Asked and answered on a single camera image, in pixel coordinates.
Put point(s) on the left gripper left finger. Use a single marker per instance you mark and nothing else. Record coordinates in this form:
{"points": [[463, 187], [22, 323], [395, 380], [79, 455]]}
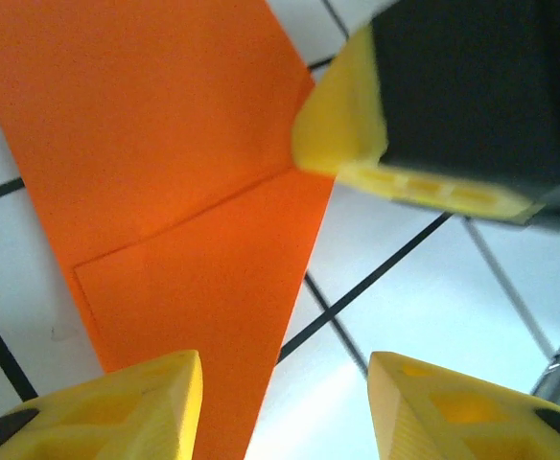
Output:
{"points": [[117, 417]]}

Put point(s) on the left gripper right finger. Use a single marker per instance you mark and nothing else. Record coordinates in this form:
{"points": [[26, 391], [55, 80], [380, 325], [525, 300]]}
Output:
{"points": [[452, 421]]}

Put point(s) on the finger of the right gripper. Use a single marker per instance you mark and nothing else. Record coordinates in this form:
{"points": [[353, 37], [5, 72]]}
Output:
{"points": [[462, 96]]}

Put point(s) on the orange paper sheet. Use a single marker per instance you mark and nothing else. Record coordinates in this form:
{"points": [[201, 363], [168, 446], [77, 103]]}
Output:
{"points": [[141, 144]]}

